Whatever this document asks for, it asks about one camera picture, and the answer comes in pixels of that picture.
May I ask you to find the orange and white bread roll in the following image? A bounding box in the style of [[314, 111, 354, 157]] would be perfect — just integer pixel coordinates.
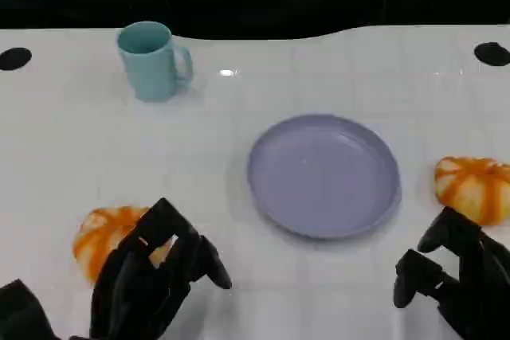
[[73, 206, 179, 285], [433, 155, 510, 226]]

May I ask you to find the pale green mug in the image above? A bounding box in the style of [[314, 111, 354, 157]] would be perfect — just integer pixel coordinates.
[[116, 21, 194, 103]]

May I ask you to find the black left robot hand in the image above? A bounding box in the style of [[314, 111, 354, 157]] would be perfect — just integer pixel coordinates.
[[89, 196, 233, 340]]

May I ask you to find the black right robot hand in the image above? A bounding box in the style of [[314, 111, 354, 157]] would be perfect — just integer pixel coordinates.
[[393, 206, 510, 340]]

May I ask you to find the lilac plate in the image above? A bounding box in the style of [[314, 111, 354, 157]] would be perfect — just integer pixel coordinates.
[[245, 113, 402, 240]]

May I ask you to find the black table grommet hole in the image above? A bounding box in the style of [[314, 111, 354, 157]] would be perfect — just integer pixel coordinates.
[[473, 41, 510, 67], [0, 47, 33, 72]]

